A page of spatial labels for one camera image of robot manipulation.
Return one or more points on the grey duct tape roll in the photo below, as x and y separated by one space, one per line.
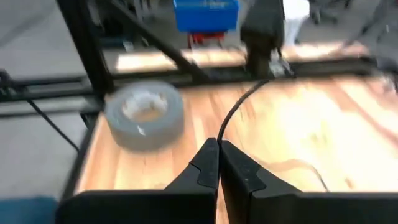
146 133

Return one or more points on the red plastic bin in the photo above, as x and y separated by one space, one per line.
205 38

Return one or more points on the silver mounting plate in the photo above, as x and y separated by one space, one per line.
280 67

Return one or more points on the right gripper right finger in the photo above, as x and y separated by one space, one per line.
280 208

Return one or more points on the blue container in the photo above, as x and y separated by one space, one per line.
25 211

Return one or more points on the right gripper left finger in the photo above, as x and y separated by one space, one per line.
186 205

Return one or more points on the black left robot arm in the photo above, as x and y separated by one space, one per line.
262 28

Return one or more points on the blue plastic bin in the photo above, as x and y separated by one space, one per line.
205 17

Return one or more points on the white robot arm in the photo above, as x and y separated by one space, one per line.
295 18

